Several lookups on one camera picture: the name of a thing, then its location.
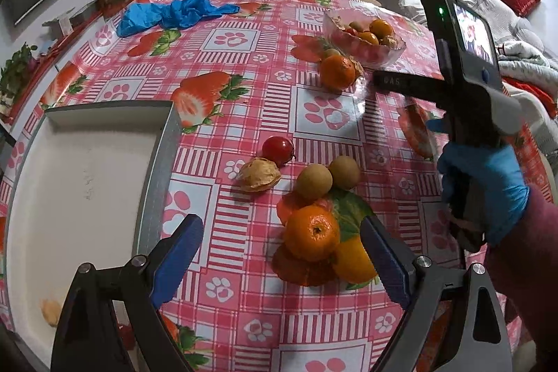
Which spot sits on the red cherry tomato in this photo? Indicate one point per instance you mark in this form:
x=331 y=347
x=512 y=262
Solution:
x=351 y=32
x=277 y=149

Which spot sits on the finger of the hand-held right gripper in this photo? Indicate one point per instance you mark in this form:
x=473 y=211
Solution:
x=405 y=83

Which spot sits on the orange mandarin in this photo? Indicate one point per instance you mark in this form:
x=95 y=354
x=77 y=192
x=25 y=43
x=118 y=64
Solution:
x=368 y=37
x=311 y=233
x=381 y=27
x=337 y=71

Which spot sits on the green potted plant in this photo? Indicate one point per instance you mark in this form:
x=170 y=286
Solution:
x=15 y=69

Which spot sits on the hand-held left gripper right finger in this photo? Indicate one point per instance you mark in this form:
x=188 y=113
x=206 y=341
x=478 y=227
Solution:
x=388 y=261

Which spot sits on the tan walnut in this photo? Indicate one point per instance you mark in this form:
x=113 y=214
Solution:
x=391 y=42
x=258 y=176
x=359 y=69
x=50 y=312

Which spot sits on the yellow orange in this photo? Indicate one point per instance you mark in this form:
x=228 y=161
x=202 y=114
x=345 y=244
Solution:
x=352 y=264

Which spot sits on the person's right hand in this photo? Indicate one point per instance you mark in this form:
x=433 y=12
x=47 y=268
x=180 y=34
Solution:
x=497 y=184

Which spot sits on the strawberry print tablecloth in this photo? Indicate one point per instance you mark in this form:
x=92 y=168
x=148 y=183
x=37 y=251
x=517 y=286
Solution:
x=244 y=93

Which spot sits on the person's right forearm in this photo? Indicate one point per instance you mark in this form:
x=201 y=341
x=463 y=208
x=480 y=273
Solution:
x=532 y=267

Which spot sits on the white rectangular tray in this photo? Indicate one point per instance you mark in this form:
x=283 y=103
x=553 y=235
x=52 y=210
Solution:
x=87 y=189

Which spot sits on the brown longan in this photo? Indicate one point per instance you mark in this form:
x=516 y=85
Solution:
x=356 y=25
x=313 y=180
x=344 y=172
x=330 y=52

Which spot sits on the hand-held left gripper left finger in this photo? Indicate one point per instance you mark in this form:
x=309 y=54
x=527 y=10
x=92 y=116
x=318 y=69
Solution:
x=178 y=258

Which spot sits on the white quilted blanket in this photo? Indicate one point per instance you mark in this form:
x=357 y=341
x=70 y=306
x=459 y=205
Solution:
x=529 y=54

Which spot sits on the clear glass bowl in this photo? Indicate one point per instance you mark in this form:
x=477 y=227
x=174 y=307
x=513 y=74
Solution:
x=335 y=27

